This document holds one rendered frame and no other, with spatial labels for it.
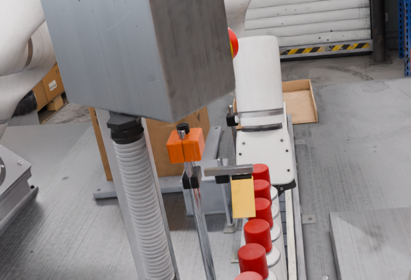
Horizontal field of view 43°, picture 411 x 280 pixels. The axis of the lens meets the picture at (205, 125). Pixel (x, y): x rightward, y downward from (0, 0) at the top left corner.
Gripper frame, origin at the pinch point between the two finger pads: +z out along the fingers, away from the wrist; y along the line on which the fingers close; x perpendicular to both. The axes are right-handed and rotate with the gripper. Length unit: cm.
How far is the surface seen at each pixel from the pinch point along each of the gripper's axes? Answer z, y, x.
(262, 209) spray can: -6.4, -0.2, -26.3
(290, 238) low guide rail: 3.9, 3.5, -4.6
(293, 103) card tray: -17, 9, 80
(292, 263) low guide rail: 6.2, 3.4, -11.2
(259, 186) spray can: -8.4, -0.5, -20.4
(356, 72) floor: -30, 75, 368
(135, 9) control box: -30, -8, -51
